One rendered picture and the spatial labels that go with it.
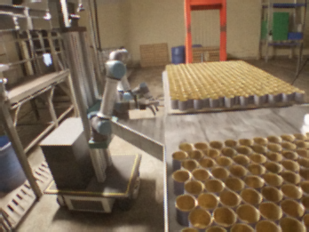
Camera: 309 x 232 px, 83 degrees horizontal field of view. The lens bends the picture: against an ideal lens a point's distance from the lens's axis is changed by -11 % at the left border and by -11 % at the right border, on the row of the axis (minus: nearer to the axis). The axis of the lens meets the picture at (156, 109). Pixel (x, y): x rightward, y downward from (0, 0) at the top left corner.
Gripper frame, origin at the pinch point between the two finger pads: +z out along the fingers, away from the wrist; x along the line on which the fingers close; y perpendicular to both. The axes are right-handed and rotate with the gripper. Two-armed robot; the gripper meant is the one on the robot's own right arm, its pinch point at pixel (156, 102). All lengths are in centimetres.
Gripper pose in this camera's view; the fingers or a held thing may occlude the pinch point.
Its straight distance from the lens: 149.8
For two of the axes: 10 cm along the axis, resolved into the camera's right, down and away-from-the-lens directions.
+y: 0.9, 9.1, 4.1
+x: 0.5, 4.0, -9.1
